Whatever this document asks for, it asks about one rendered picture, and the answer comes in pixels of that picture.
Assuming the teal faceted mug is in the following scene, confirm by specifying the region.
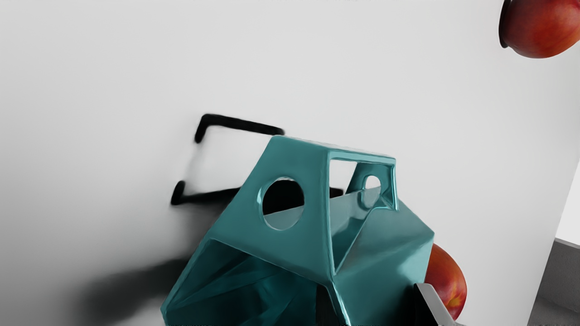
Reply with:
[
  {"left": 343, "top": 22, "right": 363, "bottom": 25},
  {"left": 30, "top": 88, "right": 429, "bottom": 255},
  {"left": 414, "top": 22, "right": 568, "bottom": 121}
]
[{"left": 160, "top": 135, "right": 435, "bottom": 326}]

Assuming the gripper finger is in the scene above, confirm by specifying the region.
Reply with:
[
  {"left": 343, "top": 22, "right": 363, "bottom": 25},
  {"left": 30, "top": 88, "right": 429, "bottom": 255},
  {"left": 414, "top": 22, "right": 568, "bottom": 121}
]
[{"left": 413, "top": 283, "right": 459, "bottom": 326}]

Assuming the red peach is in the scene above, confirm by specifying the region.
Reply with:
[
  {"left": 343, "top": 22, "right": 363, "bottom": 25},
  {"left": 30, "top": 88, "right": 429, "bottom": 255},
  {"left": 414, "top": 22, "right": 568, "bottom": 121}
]
[
  {"left": 499, "top": 0, "right": 580, "bottom": 59},
  {"left": 425, "top": 244, "right": 468, "bottom": 321}
]

